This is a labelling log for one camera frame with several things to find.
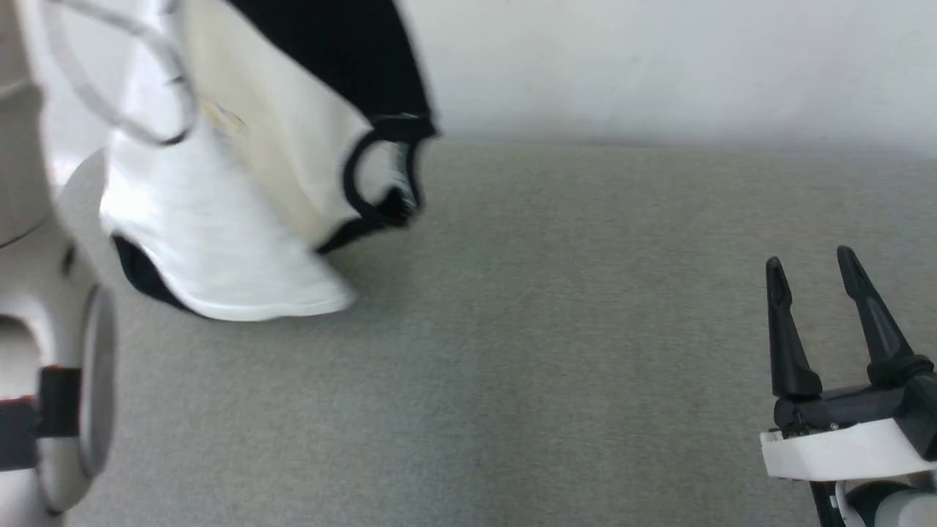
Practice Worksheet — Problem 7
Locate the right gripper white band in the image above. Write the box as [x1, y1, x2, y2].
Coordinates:
[759, 245, 937, 482]

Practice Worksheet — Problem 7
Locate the white and black garment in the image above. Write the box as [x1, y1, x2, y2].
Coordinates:
[99, 0, 440, 324]

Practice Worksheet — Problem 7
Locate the grey fabric sofa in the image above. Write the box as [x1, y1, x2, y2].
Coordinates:
[64, 139, 937, 527]

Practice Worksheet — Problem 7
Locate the thin left arm cable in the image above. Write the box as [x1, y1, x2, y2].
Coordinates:
[42, 0, 200, 147]

